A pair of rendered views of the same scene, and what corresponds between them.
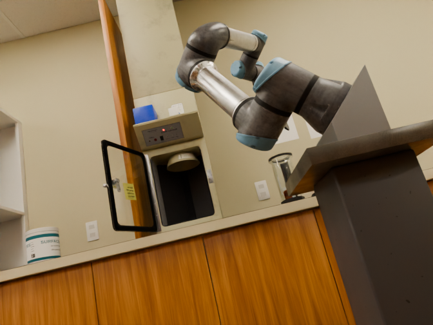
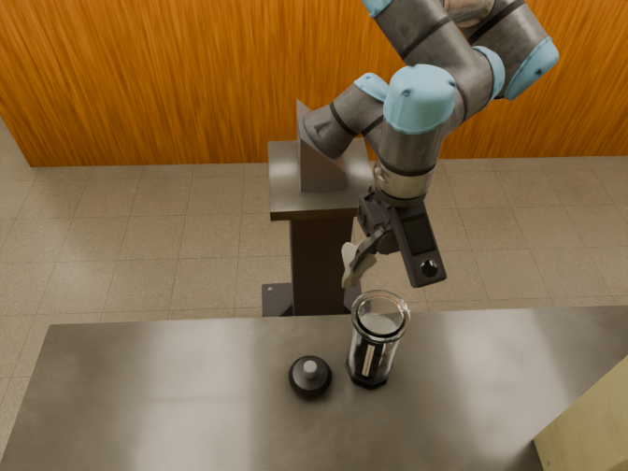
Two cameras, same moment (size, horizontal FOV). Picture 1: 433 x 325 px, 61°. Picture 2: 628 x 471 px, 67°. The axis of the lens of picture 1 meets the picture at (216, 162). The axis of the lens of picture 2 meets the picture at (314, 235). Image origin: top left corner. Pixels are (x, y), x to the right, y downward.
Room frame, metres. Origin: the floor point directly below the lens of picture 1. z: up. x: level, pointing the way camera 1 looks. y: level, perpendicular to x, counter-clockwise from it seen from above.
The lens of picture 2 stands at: (2.03, -0.44, 1.92)
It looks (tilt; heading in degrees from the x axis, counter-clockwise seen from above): 49 degrees down; 176
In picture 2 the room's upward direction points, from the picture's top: 1 degrees clockwise
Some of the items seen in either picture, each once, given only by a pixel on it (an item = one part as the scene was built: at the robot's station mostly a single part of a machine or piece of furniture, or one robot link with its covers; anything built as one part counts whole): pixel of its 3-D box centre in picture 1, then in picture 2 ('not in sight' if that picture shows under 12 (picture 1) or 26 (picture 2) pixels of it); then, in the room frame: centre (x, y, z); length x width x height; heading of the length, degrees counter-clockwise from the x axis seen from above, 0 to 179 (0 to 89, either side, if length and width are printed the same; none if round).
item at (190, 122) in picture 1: (169, 130); not in sight; (1.69, 0.19, 1.46); 0.32 x 0.11 x 0.10; 90
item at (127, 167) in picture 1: (130, 187); not in sight; (1.59, 0.40, 1.19); 0.30 x 0.01 x 0.40; 159
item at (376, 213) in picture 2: not in sight; (392, 209); (1.56, -0.29, 1.42); 0.09 x 0.08 x 0.12; 15
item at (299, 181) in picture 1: (356, 162); (320, 176); (0.94, -0.35, 0.92); 0.32 x 0.32 x 0.04; 2
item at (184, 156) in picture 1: (182, 160); not in sight; (1.85, 0.17, 1.34); 0.18 x 0.18 x 0.05
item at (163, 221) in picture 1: (185, 190); not in sight; (1.87, 0.19, 1.19); 0.26 x 0.24 x 0.35; 90
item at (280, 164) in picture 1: (286, 179); (374, 341); (1.58, -0.28, 1.06); 0.11 x 0.11 x 0.21
